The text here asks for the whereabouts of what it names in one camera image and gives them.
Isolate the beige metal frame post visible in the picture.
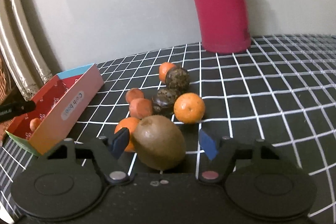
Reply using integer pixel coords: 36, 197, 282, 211
1, 0, 52, 101

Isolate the brown kiwi fruit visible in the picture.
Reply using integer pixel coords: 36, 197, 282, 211
131, 115, 186, 171

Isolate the tangerine behind left finger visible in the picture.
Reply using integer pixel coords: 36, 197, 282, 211
114, 117, 140, 152

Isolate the large orange tangerine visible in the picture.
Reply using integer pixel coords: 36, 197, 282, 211
174, 93, 206, 124

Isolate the dark passion fruit near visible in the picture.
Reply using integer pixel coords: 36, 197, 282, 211
151, 88, 181, 116

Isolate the red-orange small fruit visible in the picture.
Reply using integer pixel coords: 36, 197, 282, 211
129, 98, 153, 119
125, 88, 145, 104

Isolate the far small tangerine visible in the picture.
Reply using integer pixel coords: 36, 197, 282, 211
159, 62, 176, 83

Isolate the small orange fruit in box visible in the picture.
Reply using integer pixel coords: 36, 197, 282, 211
30, 118, 42, 132

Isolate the red cardboard box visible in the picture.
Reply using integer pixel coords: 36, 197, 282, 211
6, 64, 104, 156

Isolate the black white grid tablecloth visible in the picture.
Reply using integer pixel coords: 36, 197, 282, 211
0, 33, 336, 224

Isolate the red-orange small fruit near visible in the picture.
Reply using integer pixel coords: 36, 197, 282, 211
129, 98, 153, 119

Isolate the red-orange small fruit far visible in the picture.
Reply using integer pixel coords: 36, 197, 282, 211
125, 88, 145, 104

